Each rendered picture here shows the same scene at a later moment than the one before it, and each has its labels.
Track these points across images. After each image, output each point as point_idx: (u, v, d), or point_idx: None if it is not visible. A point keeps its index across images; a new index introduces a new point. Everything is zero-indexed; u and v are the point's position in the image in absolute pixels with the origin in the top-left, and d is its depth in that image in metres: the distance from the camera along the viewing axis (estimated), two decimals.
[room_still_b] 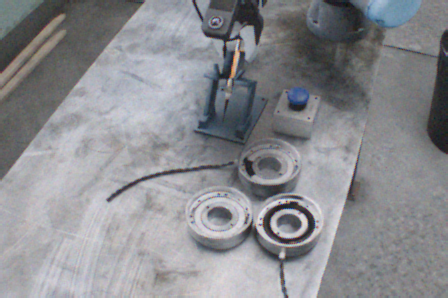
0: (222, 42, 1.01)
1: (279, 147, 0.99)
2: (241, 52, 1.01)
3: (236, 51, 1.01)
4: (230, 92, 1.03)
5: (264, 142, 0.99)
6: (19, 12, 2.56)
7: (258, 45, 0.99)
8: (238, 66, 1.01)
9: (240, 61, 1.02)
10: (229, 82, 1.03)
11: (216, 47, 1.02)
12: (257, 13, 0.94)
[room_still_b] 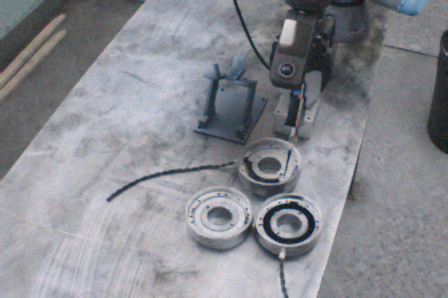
0: None
1: (279, 147, 0.99)
2: (304, 98, 0.91)
3: (299, 97, 0.90)
4: (294, 142, 0.93)
5: (264, 142, 0.99)
6: (19, 12, 2.56)
7: (322, 92, 0.89)
8: (301, 114, 0.90)
9: (303, 108, 0.91)
10: (293, 132, 0.92)
11: (282, 94, 0.92)
12: (329, 59, 0.83)
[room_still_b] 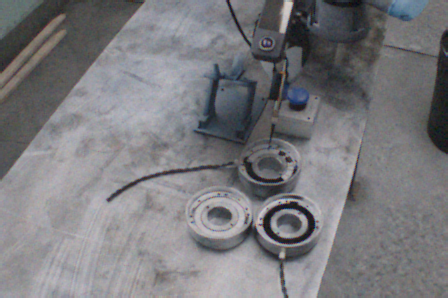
0: (272, 64, 0.94)
1: (279, 147, 0.99)
2: (286, 73, 0.95)
3: (281, 72, 0.94)
4: (277, 116, 0.97)
5: (264, 142, 0.99)
6: (19, 12, 2.56)
7: (303, 67, 0.93)
8: (283, 88, 0.95)
9: (285, 83, 0.96)
10: (276, 106, 0.96)
11: (265, 69, 0.96)
12: (308, 35, 0.88)
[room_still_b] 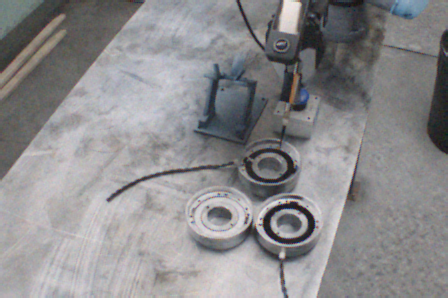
0: (283, 65, 0.94)
1: (279, 147, 0.99)
2: (300, 75, 0.95)
3: (295, 74, 0.94)
4: (288, 117, 0.97)
5: (264, 142, 0.99)
6: (19, 12, 2.56)
7: (317, 69, 0.93)
8: (297, 90, 0.94)
9: (299, 85, 0.95)
10: (287, 108, 0.96)
11: (276, 71, 0.96)
12: (322, 36, 0.87)
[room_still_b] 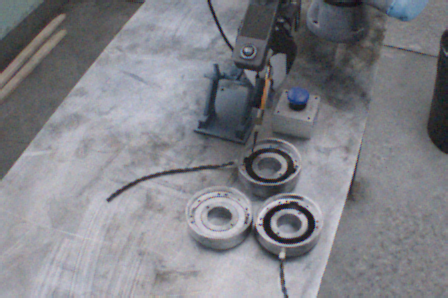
0: (254, 71, 0.93)
1: (279, 147, 0.99)
2: (271, 81, 0.94)
3: (266, 80, 0.93)
4: (260, 123, 0.96)
5: (264, 142, 0.99)
6: (19, 12, 2.56)
7: (288, 74, 0.92)
8: (268, 96, 0.94)
9: (271, 91, 0.94)
10: (259, 114, 0.95)
11: (248, 76, 0.95)
12: (292, 41, 0.86)
